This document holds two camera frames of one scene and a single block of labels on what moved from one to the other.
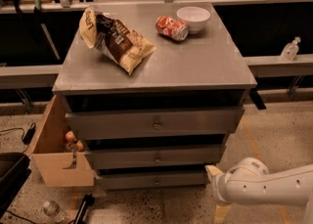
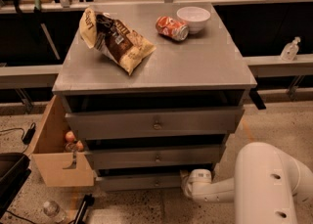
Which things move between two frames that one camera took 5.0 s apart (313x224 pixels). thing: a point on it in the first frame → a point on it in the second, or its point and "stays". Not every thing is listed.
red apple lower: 79,146 stays
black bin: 15,170 stays
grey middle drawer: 100,156 stays
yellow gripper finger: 213,170 → 184,173
